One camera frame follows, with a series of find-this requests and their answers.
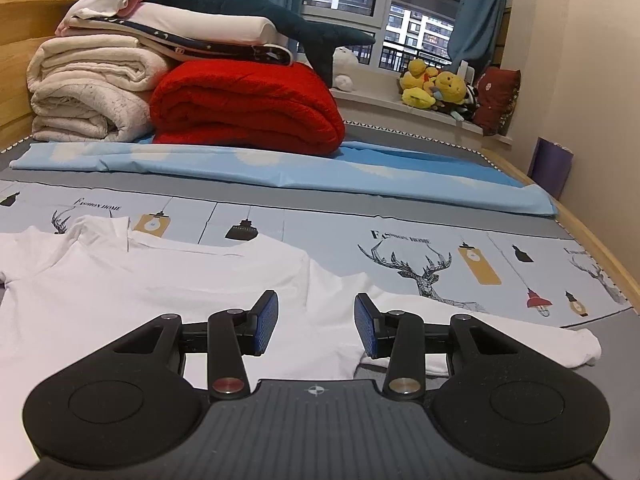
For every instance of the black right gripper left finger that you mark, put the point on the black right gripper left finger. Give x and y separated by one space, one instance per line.
225 338

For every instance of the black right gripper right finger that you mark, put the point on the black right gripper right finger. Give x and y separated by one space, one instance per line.
405 339

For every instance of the white t-shirt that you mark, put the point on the white t-shirt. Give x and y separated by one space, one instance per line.
66 295

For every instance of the printed grey bed sheet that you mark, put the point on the printed grey bed sheet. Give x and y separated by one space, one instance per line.
535 269

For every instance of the light blue folded sheet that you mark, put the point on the light blue folded sheet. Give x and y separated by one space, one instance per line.
356 167

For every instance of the purple bag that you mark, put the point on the purple bag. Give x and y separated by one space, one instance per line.
550 166

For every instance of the red folded blanket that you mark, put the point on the red folded blanket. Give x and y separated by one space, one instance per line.
248 105

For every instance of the yellow plush toys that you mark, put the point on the yellow plush toys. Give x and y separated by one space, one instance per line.
424 86

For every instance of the white plush toy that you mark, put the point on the white plush toy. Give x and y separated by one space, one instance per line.
344 63

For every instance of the cream folded blanket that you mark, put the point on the cream folded blanket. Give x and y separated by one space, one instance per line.
93 88

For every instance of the dark teal shark plush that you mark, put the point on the dark teal shark plush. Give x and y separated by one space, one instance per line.
319 40

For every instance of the window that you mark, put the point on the window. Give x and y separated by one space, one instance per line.
402 29

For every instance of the white folded quilt stack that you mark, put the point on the white folded quilt stack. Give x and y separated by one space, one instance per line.
180 34

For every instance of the blue curtain right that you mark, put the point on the blue curtain right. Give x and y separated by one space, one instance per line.
475 33

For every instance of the wooden headboard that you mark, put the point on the wooden headboard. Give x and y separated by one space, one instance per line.
25 24

